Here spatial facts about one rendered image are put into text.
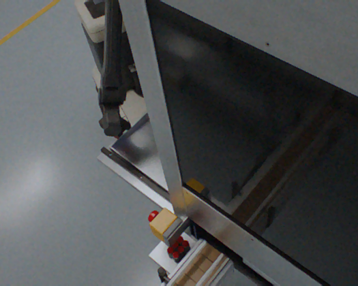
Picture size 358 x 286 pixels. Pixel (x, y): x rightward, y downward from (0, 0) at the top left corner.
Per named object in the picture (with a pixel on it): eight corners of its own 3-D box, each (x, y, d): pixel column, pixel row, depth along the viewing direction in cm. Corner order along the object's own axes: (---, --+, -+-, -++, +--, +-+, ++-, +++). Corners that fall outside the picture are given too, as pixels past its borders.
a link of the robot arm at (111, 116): (125, 85, 146) (98, 85, 144) (130, 112, 140) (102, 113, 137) (121, 109, 156) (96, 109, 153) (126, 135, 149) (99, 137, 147)
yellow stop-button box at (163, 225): (185, 229, 136) (183, 220, 130) (169, 248, 134) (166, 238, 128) (166, 216, 140) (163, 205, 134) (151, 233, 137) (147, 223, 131)
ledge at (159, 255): (209, 252, 142) (208, 250, 140) (182, 285, 137) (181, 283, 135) (175, 227, 148) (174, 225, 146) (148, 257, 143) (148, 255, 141)
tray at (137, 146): (229, 152, 159) (229, 146, 156) (181, 204, 150) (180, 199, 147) (159, 107, 174) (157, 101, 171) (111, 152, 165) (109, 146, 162)
